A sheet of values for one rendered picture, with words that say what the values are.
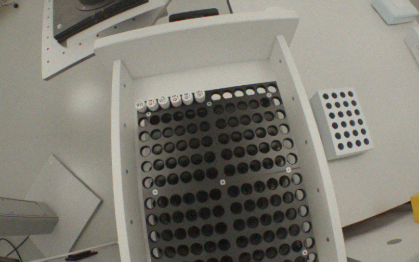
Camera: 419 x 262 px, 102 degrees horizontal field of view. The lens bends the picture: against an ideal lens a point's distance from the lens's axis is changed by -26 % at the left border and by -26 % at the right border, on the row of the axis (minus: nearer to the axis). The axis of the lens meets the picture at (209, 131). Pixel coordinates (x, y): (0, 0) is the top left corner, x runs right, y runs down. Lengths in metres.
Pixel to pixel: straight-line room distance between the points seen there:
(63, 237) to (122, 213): 1.14
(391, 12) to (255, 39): 0.50
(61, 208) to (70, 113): 0.59
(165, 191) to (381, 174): 0.40
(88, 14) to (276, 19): 0.47
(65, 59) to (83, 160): 0.86
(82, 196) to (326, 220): 1.20
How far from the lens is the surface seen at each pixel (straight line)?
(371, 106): 0.54
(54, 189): 1.44
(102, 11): 0.63
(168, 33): 0.31
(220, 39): 0.33
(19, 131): 1.83
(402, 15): 0.78
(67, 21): 0.68
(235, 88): 0.28
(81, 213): 1.32
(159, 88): 0.37
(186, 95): 0.26
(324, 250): 0.32
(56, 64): 0.63
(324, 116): 0.42
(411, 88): 0.66
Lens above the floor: 1.14
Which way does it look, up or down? 71 degrees down
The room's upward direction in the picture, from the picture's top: 6 degrees counter-clockwise
